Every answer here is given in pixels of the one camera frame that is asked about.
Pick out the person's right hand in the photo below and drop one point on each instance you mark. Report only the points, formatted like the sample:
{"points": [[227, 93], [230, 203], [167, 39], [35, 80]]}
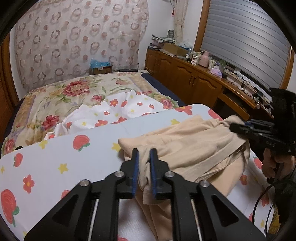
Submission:
{"points": [[269, 164]]}

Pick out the white strawberry flower board cover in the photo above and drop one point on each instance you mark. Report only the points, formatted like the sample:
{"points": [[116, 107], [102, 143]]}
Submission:
{"points": [[35, 178]]}

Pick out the grey window roller blind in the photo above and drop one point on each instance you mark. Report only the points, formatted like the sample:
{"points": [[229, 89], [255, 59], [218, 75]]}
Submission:
{"points": [[242, 34]]}

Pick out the peach printed t-shirt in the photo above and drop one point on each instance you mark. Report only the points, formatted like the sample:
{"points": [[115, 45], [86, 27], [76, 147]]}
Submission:
{"points": [[197, 150]]}

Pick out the cardboard box on sideboard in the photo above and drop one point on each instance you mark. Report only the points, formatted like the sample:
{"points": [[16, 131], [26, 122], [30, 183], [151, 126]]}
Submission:
{"points": [[175, 50]]}

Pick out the wooden louvered wardrobe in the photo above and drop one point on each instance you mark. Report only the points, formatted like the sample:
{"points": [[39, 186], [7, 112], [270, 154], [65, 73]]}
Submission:
{"points": [[9, 97]]}

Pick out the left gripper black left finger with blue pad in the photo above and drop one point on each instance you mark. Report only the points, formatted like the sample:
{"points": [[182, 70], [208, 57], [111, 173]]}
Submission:
{"points": [[90, 210]]}

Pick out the wooden sideboard cabinet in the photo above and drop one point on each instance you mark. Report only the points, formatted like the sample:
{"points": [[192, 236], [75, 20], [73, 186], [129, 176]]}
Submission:
{"points": [[195, 84]]}

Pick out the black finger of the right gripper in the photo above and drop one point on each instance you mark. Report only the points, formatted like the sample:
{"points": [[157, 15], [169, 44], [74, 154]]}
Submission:
{"points": [[243, 129]]}

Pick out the pink circle pattern curtain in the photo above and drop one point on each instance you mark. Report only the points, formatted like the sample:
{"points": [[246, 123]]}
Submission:
{"points": [[57, 40]]}

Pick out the cardboard box with blue items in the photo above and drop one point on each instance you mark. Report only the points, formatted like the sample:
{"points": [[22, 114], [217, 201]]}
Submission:
{"points": [[99, 67]]}

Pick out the floral quilt bedspread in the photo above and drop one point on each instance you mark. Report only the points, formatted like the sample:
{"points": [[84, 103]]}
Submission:
{"points": [[41, 109]]}

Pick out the pink thermos jug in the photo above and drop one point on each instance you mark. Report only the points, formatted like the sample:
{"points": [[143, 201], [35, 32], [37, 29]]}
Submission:
{"points": [[204, 59]]}

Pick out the stack of folded cloths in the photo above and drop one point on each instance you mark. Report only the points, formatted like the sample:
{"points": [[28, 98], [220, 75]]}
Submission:
{"points": [[159, 42]]}

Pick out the beige tied side curtain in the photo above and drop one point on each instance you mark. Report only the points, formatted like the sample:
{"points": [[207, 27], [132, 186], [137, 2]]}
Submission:
{"points": [[180, 11]]}

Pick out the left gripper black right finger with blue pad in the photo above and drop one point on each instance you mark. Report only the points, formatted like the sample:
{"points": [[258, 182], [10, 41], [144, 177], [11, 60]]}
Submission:
{"points": [[198, 210]]}

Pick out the purple tissue pack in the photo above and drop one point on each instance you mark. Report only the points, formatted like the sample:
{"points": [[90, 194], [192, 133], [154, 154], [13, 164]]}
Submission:
{"points": [[216, 71]]}

